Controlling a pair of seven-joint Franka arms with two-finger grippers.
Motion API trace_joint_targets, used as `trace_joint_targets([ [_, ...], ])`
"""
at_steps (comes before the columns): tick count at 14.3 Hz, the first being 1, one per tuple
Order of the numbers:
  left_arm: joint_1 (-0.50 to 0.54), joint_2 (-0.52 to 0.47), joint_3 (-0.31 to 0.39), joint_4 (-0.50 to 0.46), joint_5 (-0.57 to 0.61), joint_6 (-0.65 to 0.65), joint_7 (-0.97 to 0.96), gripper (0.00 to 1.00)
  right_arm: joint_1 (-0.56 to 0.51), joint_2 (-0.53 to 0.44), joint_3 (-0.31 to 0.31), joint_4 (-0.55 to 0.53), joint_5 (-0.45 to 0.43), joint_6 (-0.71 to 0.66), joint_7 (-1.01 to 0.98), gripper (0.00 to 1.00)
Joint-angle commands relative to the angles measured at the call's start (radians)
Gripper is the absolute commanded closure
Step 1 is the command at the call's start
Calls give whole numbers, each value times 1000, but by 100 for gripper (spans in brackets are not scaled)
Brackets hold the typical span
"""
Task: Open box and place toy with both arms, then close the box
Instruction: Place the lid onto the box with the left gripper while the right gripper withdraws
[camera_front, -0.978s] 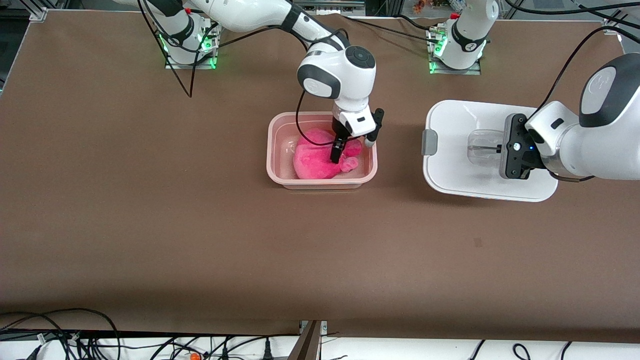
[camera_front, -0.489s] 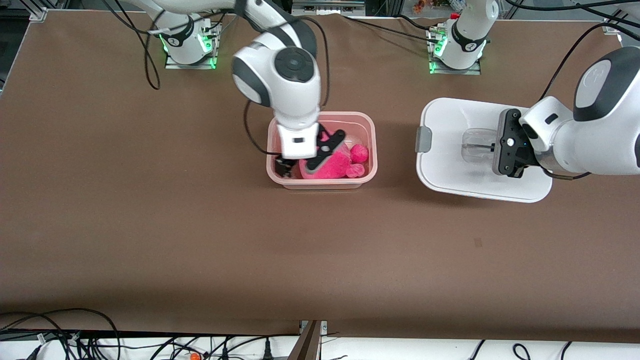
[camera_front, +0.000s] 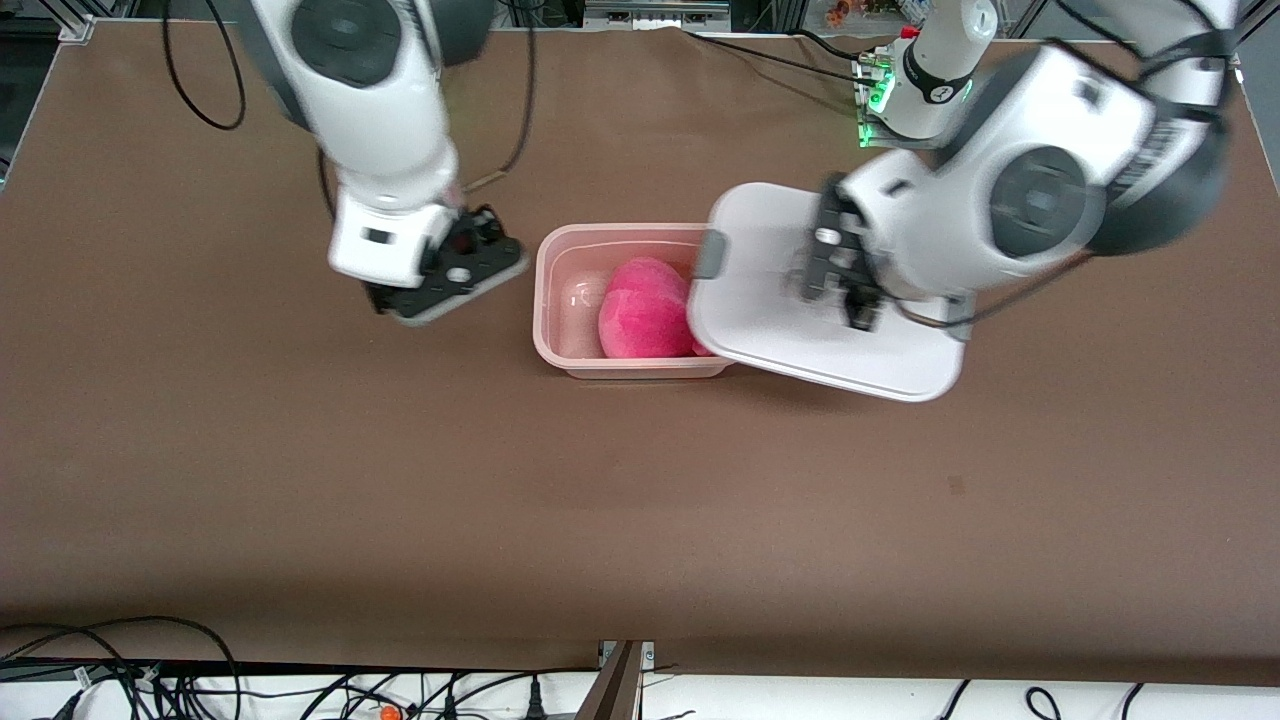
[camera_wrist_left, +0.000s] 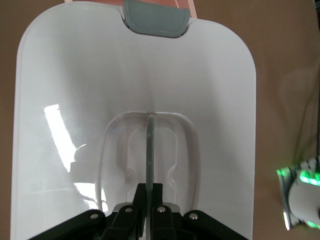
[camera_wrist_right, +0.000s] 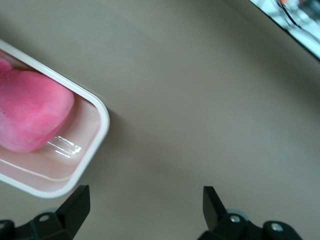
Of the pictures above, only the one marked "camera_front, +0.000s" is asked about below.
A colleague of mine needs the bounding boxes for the pink plush toy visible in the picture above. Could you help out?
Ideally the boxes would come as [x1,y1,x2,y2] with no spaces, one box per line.
[598,257,713,360]

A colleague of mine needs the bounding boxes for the black looped floor cable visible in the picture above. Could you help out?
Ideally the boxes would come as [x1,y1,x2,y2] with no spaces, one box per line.
[0,617,243,720]

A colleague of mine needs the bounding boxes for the short black table cable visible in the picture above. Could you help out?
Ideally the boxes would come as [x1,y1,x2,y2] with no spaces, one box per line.
[790,28,893,63]

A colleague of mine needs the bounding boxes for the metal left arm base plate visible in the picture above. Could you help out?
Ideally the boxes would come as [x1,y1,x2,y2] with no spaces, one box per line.
[855,50,963,151]

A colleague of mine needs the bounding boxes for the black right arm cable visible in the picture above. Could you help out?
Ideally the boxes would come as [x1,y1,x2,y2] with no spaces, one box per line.
[162,0,541,216]

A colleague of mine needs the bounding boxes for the aluminium profile post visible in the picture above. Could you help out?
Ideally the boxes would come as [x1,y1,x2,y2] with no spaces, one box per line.
[575,640,656,720]

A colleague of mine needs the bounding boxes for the grey metal rail piece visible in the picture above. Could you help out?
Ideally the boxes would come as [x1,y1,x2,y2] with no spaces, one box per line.
[585,0,731,31]

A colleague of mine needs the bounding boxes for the pink translucent plastic box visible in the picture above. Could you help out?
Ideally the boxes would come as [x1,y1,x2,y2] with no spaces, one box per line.
[533,223,736,380]

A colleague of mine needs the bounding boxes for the long black table cable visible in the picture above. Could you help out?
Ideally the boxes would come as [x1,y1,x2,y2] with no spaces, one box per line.
[685,30,866,88]

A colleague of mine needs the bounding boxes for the white box lid grey latches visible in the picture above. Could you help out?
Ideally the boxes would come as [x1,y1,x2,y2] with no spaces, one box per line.
[686,182,976,404]

